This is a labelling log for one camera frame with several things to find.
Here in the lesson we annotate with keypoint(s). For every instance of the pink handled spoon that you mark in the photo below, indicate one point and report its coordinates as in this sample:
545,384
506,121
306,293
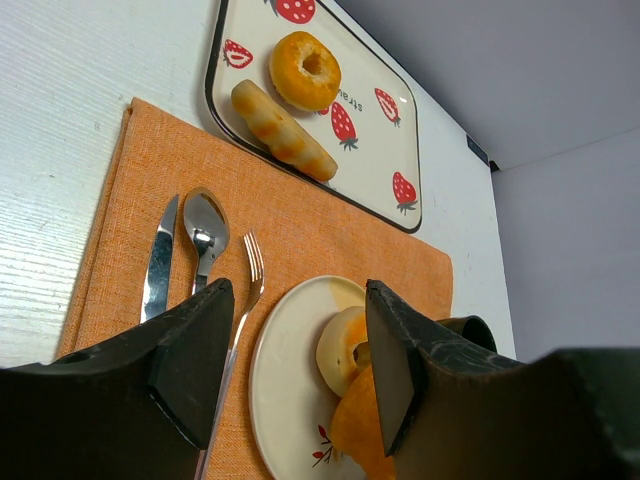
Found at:
208,229

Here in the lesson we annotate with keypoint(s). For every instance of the strawberry print tray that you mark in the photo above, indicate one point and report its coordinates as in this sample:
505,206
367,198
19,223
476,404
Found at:
370,129

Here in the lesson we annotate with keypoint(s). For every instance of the plain bagel on tray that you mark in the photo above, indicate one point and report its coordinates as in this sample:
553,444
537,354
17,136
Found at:
304,72

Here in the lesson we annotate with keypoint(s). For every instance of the long twisted bread stick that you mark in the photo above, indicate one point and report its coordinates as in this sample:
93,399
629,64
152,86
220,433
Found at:
285,138

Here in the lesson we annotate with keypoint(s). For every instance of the dark green cup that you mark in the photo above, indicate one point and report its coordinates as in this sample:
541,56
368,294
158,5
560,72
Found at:
473,329

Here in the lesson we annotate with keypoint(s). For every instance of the cream two-tone plate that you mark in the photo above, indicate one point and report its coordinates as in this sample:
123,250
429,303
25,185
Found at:
290,404

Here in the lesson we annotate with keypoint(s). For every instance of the pink handled knife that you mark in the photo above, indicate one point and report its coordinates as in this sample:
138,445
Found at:
157,278

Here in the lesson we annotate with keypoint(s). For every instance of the orange cloth placemat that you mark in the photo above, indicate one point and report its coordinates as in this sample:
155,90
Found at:
302,232

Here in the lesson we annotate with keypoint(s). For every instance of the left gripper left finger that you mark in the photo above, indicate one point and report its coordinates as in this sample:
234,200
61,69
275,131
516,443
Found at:
139,405

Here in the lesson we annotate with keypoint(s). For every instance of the pink handled fork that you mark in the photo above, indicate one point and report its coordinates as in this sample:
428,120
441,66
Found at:
256,289

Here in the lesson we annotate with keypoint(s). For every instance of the large sugared ring pastry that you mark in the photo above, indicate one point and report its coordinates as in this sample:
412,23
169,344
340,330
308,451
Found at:
355,428

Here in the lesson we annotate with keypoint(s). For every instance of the bagel with pale base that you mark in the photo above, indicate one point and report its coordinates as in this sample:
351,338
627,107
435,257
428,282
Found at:
343,351

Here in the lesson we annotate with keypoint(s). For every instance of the right corner table label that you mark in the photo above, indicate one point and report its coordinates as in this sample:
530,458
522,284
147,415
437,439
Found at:
477,150

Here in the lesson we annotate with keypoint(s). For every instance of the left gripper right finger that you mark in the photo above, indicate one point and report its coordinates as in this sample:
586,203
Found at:
450,408

